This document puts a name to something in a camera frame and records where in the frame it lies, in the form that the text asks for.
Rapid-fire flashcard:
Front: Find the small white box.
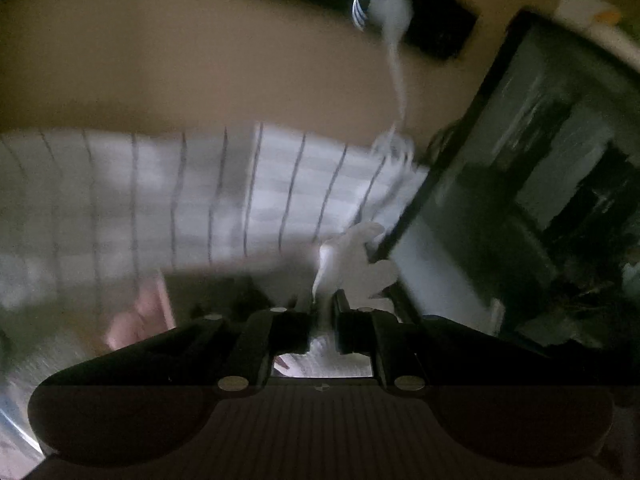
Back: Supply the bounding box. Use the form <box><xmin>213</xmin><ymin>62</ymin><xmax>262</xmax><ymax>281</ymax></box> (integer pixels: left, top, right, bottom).
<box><xmin>555</xmin><ymin>0</ymin><xmax>623</xmax><ymax>27</ymax></box>

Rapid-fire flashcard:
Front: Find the white sock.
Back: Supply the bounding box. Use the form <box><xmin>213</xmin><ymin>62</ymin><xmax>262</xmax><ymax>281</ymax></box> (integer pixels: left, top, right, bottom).
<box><xmin>310</xmin><ymin>220</ymin><xmax>401</xmax><ymax>357</ymax></box>

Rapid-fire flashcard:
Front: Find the black checked white tablecloth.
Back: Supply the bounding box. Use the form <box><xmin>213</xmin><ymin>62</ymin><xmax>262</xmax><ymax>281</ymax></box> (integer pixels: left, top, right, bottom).
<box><xmin>0</xmin><ymin>125</ymin><xmax>431</xmax><ymax>356</ymax></box>

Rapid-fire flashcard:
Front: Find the black power strip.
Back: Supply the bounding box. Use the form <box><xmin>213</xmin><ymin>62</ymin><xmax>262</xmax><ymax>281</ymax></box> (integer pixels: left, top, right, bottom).
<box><xmin>345</xmin><ymin>0</ymin><xmax>478</xmax><ymax>62</ymax></box>

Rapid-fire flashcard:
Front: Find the white cable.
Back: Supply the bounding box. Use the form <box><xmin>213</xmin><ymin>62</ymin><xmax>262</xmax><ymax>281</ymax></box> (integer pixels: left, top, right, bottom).
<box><xmin>370</xmin><ymin>0</ymin><xmax>417</xmax><ymax>133</ymax></box>

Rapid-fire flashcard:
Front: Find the pink cardboard box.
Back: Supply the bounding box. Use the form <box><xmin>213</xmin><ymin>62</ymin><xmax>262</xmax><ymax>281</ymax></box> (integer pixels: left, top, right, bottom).
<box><xmin>105</xmin><ymin>267</ymin><xmax>276</xmax><ymax>353</ymax></box>

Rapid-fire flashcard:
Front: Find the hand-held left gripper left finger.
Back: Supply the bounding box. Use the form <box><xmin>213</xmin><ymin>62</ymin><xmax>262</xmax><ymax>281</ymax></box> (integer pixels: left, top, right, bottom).
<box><xmin>170</xmin><ymin>307</ymin><xmax>313</xmax><ymax>396</ymax></box>

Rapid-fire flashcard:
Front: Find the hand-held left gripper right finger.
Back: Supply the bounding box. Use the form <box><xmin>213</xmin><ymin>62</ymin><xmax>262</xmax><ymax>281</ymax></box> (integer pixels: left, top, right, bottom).
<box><xmin>332</xmin><ymin>290</ymin><xmax>471</xmax><ymax>395</ymax></box>

